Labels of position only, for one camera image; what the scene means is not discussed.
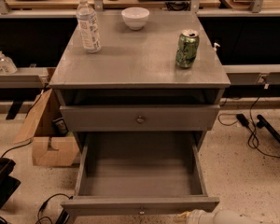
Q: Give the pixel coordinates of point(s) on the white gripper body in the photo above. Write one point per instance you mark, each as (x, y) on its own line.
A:
(196, 217)

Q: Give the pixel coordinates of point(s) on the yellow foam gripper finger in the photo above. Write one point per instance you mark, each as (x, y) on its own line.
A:
(182, 218)

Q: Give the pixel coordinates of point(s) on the grey drawer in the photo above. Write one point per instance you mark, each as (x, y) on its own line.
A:
(139, 173)
(124, 118)

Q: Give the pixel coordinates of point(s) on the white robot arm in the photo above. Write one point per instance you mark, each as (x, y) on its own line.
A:
(221, 217)

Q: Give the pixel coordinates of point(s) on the grey wooden drawer cabinet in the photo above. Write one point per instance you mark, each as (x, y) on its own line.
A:
(139, 68)

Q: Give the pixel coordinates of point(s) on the grey top drawer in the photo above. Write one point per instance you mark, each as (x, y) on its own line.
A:
(124, 118)

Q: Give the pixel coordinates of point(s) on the black stand leg right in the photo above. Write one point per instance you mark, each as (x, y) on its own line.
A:
(265, 123)

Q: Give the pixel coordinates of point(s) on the black power adapter left floor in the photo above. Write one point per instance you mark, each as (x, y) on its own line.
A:
(50, 212)

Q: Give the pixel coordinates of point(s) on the brown cardboard box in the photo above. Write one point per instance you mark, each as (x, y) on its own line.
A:
(49, 147)

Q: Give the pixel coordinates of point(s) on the green soda can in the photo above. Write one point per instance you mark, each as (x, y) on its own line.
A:
(188, 43)

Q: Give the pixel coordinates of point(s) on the small white pump bottle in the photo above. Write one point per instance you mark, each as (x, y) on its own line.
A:
(216, 46)

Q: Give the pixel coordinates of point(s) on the black chair base left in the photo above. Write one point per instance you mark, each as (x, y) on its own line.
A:
(8, 184)

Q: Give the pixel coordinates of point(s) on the white ceramic bowl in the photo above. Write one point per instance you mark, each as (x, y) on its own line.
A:
(135, 17)

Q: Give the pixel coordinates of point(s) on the clear plastic water bottle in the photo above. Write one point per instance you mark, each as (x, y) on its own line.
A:
(88, 27)

